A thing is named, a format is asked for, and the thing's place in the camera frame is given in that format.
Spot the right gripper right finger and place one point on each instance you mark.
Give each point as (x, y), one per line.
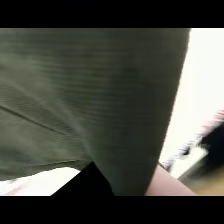
(168, 185)

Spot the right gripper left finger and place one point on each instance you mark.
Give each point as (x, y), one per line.
(87, 183)

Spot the olive green long-sleeved shirt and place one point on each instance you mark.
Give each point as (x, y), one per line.
(100, 100)

